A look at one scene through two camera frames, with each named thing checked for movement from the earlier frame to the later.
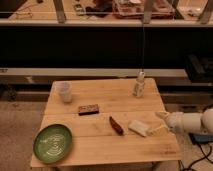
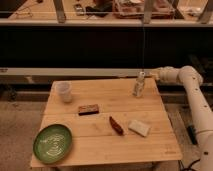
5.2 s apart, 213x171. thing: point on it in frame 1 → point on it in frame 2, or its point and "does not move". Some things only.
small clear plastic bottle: (139, 84) does not move
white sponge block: (138, 127) does not move
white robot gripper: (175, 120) → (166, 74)
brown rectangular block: (84, 110) does not move
